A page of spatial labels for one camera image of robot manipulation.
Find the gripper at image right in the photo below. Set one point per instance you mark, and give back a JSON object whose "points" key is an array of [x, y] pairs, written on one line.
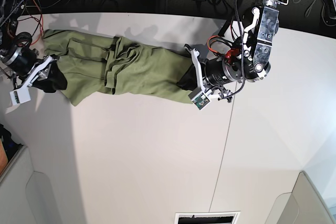
{"points": [[211, 75]]}

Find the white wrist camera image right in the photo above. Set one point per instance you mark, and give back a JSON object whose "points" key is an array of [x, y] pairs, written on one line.
{"points": [[199, 98]]}

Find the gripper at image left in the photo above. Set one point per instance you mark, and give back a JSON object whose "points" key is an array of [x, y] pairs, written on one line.
{"points": [[42, 74]]}

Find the grey bin left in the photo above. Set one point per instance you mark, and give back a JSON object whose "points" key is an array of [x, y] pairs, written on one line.
{"points": [[27, 195]]}

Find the grey bin right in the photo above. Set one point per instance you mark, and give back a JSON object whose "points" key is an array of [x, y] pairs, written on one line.
{"points": [[303, 204]]}

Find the grey bin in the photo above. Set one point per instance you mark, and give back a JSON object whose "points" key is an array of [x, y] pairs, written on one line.
{"points": [[303, 204], [27, 195]]}

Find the green t-shirt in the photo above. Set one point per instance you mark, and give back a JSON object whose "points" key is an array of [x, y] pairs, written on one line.
{"points": [[115, 66]]}

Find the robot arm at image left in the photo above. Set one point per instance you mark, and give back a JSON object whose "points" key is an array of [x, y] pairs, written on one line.
{"points": [[11, 10]]}

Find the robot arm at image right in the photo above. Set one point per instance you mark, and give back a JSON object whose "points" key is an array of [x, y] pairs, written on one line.
{"points": [[245, 58]]}

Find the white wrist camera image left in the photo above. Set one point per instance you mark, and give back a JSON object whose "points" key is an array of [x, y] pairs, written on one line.
{"points": [[20, 96]]}

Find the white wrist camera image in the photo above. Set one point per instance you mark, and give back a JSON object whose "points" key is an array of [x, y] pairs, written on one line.
{"points": [[199, 98], [20, 96]]}

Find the white vent frame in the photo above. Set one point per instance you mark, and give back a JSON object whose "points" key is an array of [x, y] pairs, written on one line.
{"points": [[207, 218]]}

